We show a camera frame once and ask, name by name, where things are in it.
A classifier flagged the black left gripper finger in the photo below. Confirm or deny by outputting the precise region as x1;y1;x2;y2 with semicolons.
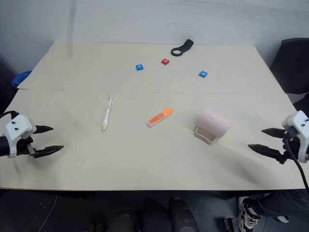
33;125;54;135
33;145;65;160

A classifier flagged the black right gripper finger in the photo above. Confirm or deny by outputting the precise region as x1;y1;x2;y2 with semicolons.
261;128;287;139
248;144;283;160

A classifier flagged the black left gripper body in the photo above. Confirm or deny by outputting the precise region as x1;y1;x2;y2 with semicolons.
15;135;37;159

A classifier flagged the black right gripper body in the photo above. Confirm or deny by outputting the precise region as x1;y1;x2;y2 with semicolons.
277;130;301;165

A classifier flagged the person's dark trouser leg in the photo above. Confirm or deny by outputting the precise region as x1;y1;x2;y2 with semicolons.
251;188;309;219

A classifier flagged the blue plastic bowl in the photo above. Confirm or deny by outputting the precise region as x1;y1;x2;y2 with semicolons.
12;70;33;87

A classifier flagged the white yellow toothbrush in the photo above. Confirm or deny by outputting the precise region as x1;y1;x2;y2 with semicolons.
100;92;115;132

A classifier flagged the black and white sneaker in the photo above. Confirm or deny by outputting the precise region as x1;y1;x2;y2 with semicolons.
237;196;262;232

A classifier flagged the black chair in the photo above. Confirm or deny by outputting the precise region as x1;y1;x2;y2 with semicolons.
269;38;309;95

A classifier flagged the dark rounded shape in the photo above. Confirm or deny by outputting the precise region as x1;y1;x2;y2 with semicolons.
107;207;136;232
168;197;199;232

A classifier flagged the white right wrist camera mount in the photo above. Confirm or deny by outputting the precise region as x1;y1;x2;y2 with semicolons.
281;110;309;164

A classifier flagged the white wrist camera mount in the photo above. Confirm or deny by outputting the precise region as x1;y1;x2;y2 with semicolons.
4;114;37;159
281;110;309;164

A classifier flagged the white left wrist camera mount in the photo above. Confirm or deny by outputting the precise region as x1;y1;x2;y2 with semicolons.
4;114;37;159

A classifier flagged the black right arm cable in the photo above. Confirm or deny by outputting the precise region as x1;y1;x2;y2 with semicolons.
282;131;309;192

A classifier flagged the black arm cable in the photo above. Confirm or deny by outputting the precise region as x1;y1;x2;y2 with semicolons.
282;131;309;192
0;110;19;120

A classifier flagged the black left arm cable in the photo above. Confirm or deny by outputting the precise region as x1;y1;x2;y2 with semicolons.
0;110;19;120

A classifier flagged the pink ribbed cup with handle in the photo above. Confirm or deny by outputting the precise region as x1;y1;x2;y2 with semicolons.
194;107;233;145

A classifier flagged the black ring handle tool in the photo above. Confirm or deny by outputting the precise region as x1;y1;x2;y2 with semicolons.
170;39;195;57

